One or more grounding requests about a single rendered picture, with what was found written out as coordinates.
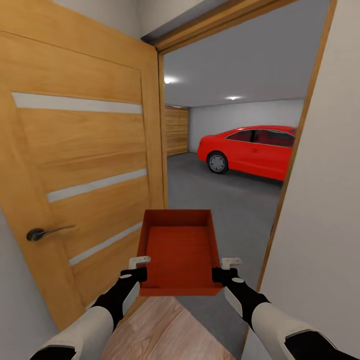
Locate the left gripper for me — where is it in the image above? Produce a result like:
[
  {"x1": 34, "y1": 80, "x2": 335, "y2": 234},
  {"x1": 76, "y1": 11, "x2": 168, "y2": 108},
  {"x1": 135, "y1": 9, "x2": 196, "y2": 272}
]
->
[{"x1": 120, "y1": 267, "x2": 147, "y2": 282}]

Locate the storage box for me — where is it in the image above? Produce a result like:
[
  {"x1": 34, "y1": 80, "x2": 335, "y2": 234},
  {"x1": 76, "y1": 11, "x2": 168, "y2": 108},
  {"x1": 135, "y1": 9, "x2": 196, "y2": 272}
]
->
[{"x1": 137, "y1": 209, "x2": 224, "y2": 297}]

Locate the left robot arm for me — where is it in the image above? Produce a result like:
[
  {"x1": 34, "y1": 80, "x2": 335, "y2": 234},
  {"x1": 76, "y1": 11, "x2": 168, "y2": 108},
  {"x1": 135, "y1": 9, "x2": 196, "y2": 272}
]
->
[{"x1": 29, "y1": 256, "x2": 151, "y2": 360}]

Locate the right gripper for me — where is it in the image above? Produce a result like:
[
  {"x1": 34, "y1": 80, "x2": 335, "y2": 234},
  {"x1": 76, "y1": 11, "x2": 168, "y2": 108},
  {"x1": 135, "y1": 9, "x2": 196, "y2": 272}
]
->
[{"x1": 212, "y1": 267, "x2": 238, "y2": 284}]

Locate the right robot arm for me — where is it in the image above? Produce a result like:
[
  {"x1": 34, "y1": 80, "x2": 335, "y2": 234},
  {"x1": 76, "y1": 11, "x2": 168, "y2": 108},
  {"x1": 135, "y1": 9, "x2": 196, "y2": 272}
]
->
[{"x1": 212, "y1": 258, "x2": 360, "y2": 360}]

